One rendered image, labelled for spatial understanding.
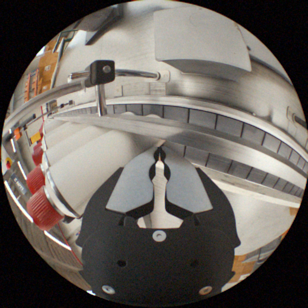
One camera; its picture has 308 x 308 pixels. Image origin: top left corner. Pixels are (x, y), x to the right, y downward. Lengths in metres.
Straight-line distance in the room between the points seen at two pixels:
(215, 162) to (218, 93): 0.11
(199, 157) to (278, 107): 0.19
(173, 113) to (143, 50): 0.17
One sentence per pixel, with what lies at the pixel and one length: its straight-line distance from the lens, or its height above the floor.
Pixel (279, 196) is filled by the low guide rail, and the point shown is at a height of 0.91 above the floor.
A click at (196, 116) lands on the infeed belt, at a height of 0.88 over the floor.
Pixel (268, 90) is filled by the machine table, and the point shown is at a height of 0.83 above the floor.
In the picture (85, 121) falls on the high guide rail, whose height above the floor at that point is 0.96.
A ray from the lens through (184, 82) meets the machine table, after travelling 0.20.
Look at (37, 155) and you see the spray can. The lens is 0.25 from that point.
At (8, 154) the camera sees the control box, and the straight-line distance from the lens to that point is 0.59.
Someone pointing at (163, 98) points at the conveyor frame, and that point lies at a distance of 0.17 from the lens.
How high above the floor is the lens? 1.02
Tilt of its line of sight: 45 degrees down
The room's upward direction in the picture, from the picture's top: 132 degrees counter-clockwise
